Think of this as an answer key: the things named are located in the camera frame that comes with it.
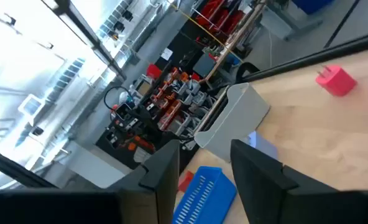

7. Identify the wooden desk with grey legs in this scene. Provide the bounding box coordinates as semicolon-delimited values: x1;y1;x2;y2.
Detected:
201;0;324;85

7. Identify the light blue note pad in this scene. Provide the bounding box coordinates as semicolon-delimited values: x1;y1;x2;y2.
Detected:
247;130;278;160

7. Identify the yellow hanging cord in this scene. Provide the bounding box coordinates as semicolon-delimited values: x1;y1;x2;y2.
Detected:
168;0;244;63

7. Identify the black rig frame post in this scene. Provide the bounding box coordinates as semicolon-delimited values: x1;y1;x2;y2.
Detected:
0;144;58;189

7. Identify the pink cube wall charger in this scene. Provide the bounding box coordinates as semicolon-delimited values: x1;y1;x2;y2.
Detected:
315;64;358;98

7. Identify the white plastic bin with handles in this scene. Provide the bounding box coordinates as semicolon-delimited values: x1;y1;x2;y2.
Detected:
193;82;271;163

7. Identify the black table frame rail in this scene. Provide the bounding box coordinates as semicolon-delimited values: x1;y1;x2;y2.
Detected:
242;29;368;83

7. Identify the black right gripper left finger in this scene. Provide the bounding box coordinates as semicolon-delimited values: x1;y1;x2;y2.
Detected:
0;139;180;224

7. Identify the shelf with red bins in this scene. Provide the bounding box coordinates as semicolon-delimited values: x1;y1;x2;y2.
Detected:
195;0;247;35

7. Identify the blue slotted plastic basket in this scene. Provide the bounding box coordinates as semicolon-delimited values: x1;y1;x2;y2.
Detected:
172;166;238;224

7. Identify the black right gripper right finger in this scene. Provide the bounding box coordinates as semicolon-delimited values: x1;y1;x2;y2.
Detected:
230;139;368;224

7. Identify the small red box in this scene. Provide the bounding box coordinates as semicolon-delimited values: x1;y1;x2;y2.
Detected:
177;170;195;193

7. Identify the rack with orange bins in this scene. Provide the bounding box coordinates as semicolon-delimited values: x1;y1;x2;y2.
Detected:
134;67;225;147

